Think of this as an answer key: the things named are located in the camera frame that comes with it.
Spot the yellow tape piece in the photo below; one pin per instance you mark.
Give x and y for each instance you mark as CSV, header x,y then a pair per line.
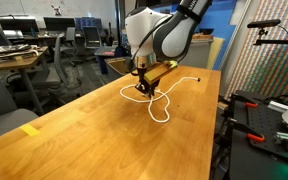
x,y
30,130

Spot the orange handled clamp far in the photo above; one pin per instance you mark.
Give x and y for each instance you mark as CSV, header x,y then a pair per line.
x,y
248,102

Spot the silver aluminium extrusion rail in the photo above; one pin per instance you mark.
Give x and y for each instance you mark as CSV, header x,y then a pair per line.
x,y
284,120

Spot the orange handled clamp near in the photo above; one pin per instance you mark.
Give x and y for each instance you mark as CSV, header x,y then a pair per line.
x,y
233,124

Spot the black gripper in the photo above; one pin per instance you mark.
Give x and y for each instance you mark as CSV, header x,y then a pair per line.
x,y
143,86

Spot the wooden office desk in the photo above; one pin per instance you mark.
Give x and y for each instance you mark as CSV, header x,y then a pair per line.
x,y
21,61

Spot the black perforated mounting board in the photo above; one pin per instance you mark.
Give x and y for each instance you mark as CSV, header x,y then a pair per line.
x,y
251,160

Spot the grey office chair right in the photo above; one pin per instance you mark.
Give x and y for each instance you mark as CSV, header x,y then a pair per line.
x,y
55,79

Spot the grey bin with cardboard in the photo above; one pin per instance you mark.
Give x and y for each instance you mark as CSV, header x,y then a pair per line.
x,y
117,67

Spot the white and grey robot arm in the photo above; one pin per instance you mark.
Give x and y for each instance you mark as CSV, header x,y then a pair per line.
x,y
155,36

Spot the wrist camera on wooden mount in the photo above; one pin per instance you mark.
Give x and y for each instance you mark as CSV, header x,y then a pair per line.
x,y
159,70

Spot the orange handled clamp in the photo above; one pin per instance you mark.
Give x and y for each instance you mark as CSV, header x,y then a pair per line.
x,y
233,124
248,102

